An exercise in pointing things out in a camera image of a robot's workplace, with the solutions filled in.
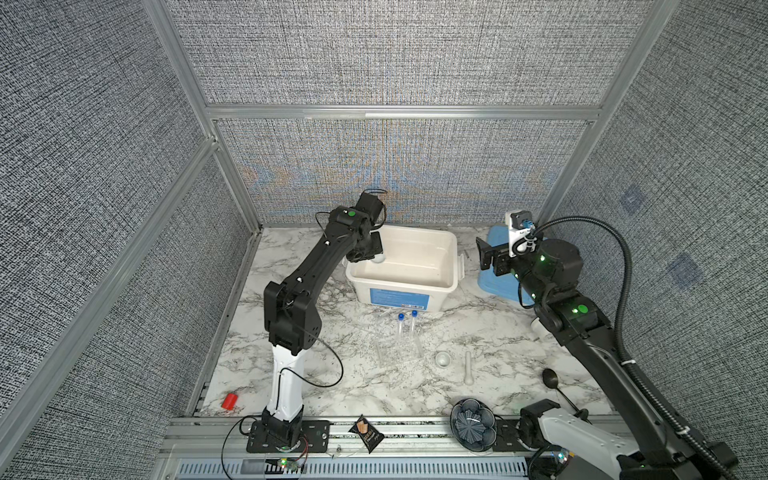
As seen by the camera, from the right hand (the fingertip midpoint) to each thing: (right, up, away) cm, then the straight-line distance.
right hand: (500, 230), depth 70 cm
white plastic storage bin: (-15, -9, +33) cm, 37 cm away
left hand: (-30, -6, +20) cm, 37 cm away
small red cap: (-67, -44, +8) cm, 81 cm away
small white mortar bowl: (-10, -36, +15) cm, 40 cm away
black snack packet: (-30, -50, +2) cm, 58 cm away
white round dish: (-28, -7, +20) cm, 36 cm away
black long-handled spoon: (+19, -40, +12) cm, 46 cm away
